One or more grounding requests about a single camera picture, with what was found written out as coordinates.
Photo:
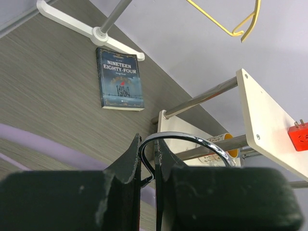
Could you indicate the dark blue book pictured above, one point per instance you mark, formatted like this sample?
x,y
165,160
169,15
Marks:
x,y
119,80

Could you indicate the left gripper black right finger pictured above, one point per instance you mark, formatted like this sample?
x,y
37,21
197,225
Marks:
x,y
221,198

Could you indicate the grey clothes rack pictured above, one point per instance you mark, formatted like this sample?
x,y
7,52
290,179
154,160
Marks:
x,y
98,35

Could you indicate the red cube power socket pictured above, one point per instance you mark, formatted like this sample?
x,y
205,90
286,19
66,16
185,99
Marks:
x,y
298,134

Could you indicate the white two-tier shelf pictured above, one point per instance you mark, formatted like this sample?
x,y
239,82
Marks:
x,y
266,125

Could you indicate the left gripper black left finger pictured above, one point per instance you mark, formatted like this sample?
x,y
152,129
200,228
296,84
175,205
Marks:
x,y
80,200

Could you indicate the yellow clothes hanger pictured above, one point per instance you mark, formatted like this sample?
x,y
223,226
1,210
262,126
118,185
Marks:
x,y
236,32

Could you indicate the purple clothes hanger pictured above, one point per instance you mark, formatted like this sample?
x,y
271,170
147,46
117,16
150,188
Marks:
x,y
81,161

